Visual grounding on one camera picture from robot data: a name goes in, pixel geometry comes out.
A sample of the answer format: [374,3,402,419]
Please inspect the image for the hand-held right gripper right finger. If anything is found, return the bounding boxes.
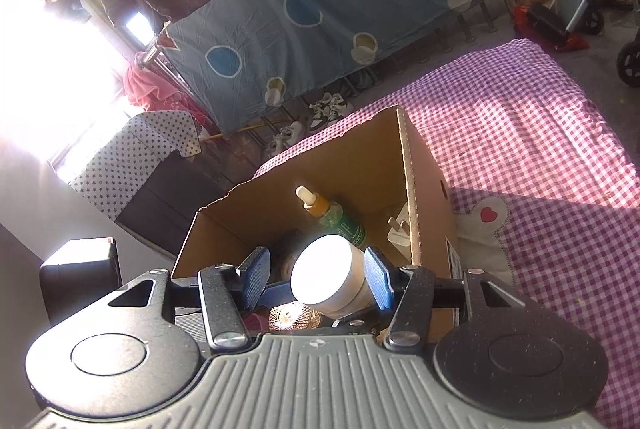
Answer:
[364,246,538,352]

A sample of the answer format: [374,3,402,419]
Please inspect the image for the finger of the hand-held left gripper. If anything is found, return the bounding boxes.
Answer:
[260,283,297,308]

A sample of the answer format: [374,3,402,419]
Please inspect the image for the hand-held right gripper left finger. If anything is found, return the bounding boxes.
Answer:
[100,246,273,352]

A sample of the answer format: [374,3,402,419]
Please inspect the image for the gold round jar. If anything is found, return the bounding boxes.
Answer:
[269,301,321,332]

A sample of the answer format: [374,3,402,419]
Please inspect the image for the white charger plug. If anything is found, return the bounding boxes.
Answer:
[387,204,416,255]

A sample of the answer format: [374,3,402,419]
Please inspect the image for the white bottle green label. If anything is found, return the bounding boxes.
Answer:
[290,234,377,316]

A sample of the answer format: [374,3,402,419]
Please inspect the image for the green glass dropper bottle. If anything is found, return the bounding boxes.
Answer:
[296,186,367,247]

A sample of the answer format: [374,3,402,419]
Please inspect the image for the brown cardboard box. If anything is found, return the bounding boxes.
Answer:
[170,106,461,345]

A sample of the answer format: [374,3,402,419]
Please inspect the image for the dark cabinet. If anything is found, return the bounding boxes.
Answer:
[115,149,226,260]

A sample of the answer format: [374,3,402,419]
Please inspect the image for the white sneaker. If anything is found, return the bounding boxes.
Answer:
[325,92,355,125]
[265,129,291,157]
[307,99,333,132]
[282,120,307,145]

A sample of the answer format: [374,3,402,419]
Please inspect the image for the yellow stick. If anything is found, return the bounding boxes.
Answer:
[200,119,273,144]

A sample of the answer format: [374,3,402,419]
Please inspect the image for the white dotted cloth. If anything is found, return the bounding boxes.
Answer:
[70,112,203,215]

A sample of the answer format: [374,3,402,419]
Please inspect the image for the black speaker box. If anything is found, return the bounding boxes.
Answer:
[39,236,123,326]

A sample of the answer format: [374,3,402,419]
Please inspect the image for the pink checked tablecloth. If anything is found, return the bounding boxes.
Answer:
[255,38,640,429]

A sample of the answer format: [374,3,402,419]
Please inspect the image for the pink hanging clothes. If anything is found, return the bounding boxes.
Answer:
[122,59,221,140]

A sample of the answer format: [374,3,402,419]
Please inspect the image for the blue blanket with circles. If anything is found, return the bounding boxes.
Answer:
[160,0,496,135]

